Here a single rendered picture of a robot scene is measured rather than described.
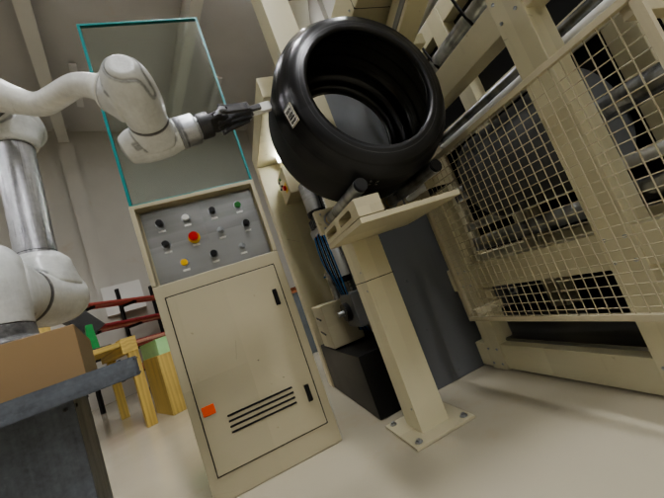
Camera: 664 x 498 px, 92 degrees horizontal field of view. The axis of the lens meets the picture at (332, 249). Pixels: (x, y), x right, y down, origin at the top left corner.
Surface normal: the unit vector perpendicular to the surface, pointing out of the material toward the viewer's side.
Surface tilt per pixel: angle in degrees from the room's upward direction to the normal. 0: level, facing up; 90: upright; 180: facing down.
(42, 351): 90
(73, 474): 90
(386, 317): 90
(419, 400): 90
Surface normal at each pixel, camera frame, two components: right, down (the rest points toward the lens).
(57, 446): 0.51, -0.29
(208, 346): 0.26, -0.21
